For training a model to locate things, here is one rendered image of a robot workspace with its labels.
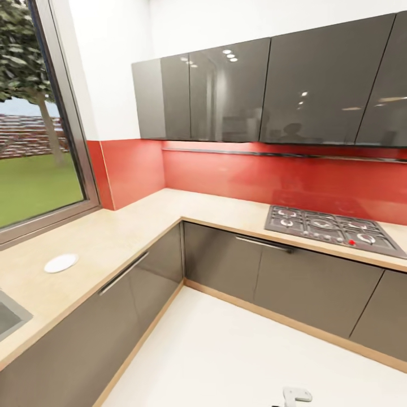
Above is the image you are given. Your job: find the saucer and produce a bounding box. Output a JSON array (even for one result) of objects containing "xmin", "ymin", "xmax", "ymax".
[{"xmin": 44, "ymin": 253, "xmax": 77, "ymax": 272}]

